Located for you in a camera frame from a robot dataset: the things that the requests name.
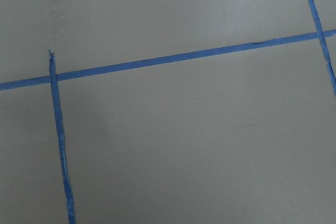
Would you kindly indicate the short blue tape strip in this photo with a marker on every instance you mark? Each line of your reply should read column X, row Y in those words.
column 70, row 203

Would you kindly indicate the long blue tape strip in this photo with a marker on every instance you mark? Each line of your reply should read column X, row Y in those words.
column 184, row 56

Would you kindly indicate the crossing blue tape strip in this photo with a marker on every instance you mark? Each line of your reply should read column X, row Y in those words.
column 322, row 40

